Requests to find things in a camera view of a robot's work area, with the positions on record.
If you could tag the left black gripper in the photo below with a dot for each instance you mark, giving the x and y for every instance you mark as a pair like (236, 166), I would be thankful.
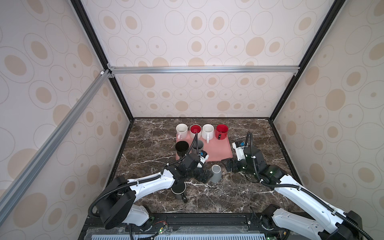
(202, 172)

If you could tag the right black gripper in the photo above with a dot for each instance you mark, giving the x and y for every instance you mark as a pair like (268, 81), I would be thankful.
(230, 161)

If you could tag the grey mug back row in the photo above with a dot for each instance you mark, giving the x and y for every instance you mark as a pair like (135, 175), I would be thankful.
(217, 174)

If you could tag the grey mug row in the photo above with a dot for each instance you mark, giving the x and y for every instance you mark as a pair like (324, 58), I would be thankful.
(217, 174)
(197, 147)

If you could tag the pink rectangular tray mat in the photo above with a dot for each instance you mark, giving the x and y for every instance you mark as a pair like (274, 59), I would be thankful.
(217, 149)

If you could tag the grey mug front row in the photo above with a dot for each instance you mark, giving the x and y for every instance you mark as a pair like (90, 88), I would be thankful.
(197, 147)

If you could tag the white mug black handle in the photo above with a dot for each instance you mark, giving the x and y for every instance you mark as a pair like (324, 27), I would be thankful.
(182, 148)

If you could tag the white ribbed-bottom mug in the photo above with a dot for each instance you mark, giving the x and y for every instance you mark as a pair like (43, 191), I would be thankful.
(208, 132)

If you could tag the cream mug red inside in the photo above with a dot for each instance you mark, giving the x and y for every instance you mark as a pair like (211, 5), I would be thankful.
(195, 130)

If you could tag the pale pink mug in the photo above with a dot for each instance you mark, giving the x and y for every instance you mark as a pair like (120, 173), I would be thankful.
(182, 131)

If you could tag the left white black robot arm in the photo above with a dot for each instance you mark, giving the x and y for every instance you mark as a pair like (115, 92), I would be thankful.
(116, 204)

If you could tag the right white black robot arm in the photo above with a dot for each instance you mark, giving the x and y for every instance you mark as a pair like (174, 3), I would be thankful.
(326, 222)

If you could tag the black mug white rim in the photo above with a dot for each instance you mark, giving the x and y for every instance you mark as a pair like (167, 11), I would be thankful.
(179, 190)

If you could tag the left slanted aluminium bar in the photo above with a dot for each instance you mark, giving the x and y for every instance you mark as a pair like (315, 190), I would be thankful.
(20, 185)

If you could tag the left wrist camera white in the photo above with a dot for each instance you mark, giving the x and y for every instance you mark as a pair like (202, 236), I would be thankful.
(203, 158)

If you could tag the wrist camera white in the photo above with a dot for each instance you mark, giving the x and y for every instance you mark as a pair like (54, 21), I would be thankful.
(203, 158)
(239, 149)

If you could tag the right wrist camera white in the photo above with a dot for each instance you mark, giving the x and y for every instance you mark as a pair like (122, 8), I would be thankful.
(239, 149)

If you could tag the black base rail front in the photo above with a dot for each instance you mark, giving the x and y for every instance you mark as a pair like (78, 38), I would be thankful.
(209, 226)

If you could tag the horizontal aluminium frame bar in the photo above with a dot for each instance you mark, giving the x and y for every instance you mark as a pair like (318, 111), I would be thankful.
(207, 70)

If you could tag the left black corner post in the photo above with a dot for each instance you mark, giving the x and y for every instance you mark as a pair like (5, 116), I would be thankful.
(90, 32)

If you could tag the black corner post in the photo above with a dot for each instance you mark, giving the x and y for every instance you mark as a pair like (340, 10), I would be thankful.
(313, 47)
(90, 32)

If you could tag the right black corner post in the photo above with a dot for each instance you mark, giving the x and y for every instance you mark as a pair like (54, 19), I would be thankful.
(313, 47)

